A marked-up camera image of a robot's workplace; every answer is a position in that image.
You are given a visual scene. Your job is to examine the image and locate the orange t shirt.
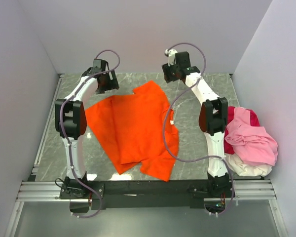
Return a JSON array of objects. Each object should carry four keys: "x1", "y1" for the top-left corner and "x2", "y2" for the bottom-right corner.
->
[{"x1": 85, "y1": 80, "x2": 179, "y2": 181}]

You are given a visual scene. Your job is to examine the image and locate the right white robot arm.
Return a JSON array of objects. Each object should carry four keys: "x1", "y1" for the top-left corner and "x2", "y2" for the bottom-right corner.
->
[{"x1": 162, "y1": 49, "x2": 230, "y2": 197}]

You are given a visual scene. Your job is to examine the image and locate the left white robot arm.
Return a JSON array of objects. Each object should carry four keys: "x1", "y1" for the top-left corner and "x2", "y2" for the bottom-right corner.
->
[{"x1": 55, "y1": 59, "x2": 119, "y2": 179}]

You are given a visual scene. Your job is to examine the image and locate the magenta t shirt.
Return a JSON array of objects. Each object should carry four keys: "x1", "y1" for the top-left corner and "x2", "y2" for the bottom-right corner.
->
[{"x1": 224, "y1": 106, "x2": 260, "y2": 155}]

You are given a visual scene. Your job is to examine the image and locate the pink t shirt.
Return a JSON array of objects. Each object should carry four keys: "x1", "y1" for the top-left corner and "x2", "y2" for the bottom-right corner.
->
[{"x1": 225, "y1": 107, "x2": 278, "y2": 166}]

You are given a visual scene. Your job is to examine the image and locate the white t shirt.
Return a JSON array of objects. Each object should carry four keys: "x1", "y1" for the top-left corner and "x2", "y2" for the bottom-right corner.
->
[{"x1": 225, "y1": 154, "x2": 272, "y2": 177}]

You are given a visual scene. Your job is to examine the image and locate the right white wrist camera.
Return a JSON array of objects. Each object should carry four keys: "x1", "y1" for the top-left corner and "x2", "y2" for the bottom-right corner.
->
[{"x1": 165, "y1": 49, "x2": 178, "y2": 66}]

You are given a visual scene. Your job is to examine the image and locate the black base frame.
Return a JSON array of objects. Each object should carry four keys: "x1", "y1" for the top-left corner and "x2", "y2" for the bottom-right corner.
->
[{"x1": 59, "y1": 180, "x2": 232, "y2": 212}]

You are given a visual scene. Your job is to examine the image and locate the aluminium rail frame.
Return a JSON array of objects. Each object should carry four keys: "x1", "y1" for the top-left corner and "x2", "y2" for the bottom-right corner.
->
[{"x1": 4, "y1": 74, "x2": 287, "y2": 237}]

